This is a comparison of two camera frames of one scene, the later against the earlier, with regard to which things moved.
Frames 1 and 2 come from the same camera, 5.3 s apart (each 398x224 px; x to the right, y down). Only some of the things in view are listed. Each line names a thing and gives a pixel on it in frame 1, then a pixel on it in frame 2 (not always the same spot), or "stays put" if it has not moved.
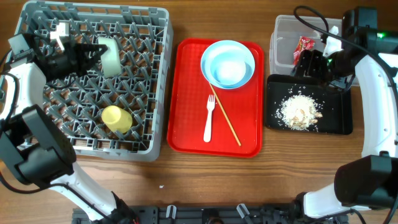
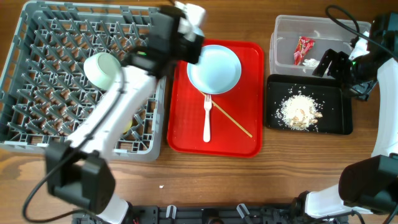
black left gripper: (82, 50) to (194, 46)
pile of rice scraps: (298, 112) stays put
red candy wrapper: (305, 43) stays put
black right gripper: (308, 63) to (339, 58)
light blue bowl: (228, 70) to (198, 30)
